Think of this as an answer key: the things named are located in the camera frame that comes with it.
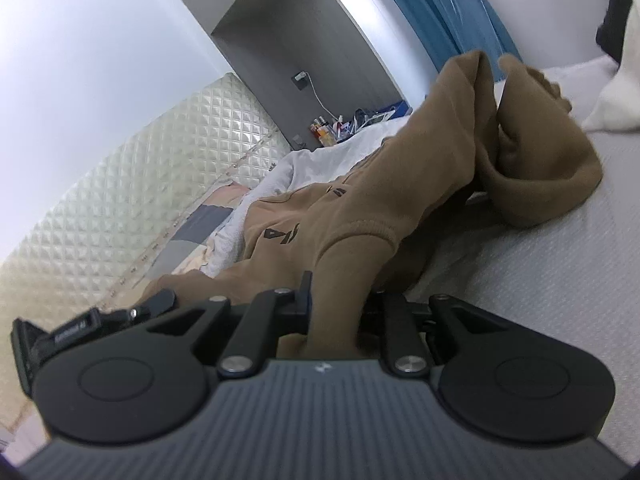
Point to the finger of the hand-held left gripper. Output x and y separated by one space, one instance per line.
145 307

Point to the cluster of toiletry bottles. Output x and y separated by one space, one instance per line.
327 132

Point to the cream quilted headboard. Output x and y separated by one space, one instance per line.
125 185

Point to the blue box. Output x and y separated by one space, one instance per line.
401 109

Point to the white quilt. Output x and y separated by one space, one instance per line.
310 165

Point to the grey pink patchwork pillow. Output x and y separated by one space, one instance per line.
200 225

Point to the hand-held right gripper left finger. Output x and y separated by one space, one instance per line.
297 310

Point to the grey wardrobe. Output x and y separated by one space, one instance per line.
300 25

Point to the white tablet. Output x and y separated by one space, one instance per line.
381 117

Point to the bed with white sheet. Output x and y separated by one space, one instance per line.
550 270

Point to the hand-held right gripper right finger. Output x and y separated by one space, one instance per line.
400 330

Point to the brown sweatshirt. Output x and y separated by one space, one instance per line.
360 200

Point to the blue covered chair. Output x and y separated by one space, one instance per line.
465 15

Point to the wall charger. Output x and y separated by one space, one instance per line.
300 80

